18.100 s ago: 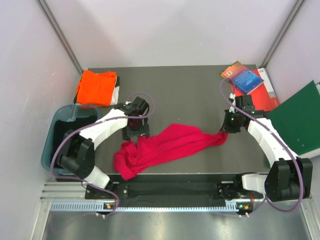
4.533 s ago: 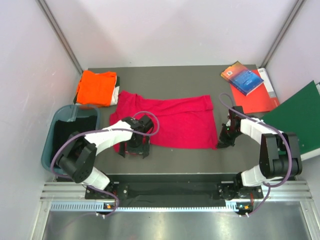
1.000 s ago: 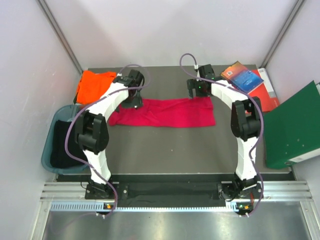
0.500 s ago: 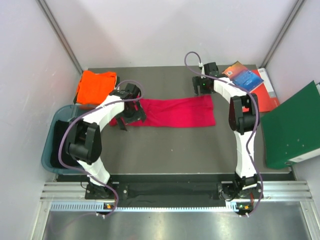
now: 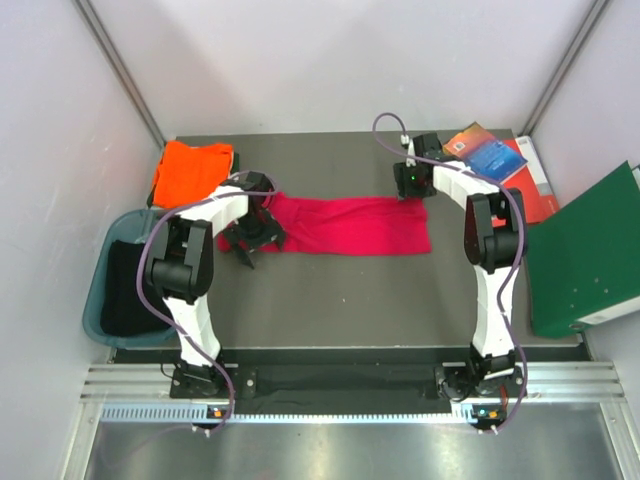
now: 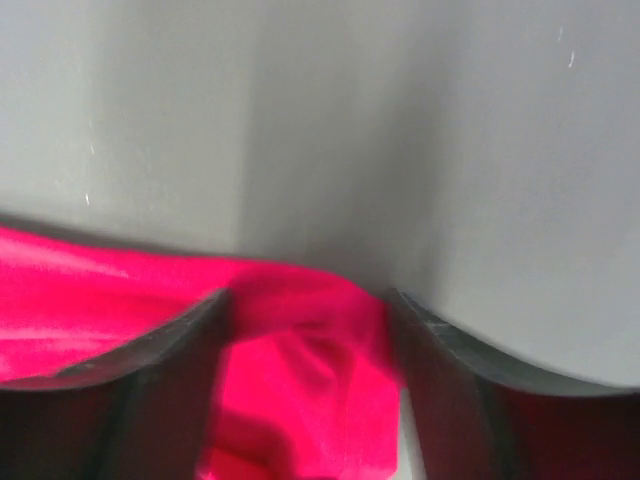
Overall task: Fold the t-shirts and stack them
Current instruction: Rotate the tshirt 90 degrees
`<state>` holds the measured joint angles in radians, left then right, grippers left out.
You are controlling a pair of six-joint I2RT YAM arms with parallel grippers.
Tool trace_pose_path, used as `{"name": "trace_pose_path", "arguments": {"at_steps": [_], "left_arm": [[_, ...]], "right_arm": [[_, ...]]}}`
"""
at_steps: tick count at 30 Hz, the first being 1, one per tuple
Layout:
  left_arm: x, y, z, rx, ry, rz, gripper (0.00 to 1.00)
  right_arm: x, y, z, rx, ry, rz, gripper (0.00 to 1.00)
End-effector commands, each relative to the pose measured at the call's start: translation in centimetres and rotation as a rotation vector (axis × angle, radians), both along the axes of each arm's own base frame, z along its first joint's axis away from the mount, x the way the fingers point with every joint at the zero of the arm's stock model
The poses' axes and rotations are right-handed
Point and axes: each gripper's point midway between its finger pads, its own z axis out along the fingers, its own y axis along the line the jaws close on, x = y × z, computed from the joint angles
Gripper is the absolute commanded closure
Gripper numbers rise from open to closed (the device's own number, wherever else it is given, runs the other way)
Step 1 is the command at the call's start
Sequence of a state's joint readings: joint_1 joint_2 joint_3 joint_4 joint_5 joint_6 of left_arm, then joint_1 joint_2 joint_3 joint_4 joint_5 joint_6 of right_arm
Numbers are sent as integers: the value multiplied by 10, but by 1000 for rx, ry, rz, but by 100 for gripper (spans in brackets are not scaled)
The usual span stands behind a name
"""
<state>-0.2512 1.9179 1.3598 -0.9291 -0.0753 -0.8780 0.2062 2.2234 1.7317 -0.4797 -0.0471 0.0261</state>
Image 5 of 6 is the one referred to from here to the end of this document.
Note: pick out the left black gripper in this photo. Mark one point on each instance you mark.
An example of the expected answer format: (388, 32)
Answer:
(272, 231)

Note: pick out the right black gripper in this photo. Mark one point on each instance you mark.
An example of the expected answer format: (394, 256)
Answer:
(402, 172)

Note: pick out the red t shirt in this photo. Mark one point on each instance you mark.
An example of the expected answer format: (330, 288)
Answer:
(358, 226)

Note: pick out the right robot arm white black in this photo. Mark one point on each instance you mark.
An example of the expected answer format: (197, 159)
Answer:
(494, 243)

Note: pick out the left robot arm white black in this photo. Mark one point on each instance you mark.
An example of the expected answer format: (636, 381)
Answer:
(176, 272)

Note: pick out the blue orange book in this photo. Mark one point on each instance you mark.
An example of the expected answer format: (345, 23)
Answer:
(489, 156)

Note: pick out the folded orange t shirt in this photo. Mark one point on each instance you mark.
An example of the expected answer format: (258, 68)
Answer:
(187, 174)

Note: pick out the teal plastic basin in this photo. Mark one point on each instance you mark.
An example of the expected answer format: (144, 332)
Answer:
(132, 227)

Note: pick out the red book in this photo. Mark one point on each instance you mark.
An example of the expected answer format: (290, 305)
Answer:
(539, 202)

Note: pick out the black garment in basin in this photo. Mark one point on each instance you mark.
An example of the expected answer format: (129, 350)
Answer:
(123, 314)

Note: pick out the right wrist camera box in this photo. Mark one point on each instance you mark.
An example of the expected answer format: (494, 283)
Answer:
(426, 145)

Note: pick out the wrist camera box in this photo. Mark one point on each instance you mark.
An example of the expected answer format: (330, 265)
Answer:
(426, 145)
(255, 181)

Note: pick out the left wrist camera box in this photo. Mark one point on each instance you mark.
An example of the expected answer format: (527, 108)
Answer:
(255, 181)

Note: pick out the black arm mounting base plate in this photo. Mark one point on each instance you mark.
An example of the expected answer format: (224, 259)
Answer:
(343, 381)

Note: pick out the green ring binder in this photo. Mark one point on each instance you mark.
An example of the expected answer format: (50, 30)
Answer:
(583, 261)

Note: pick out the grey slotted cable duct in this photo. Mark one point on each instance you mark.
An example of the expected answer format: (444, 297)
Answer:
(207, 414)

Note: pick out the aluminium frame rail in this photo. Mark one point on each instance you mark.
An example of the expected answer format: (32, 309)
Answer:
(548, 383)

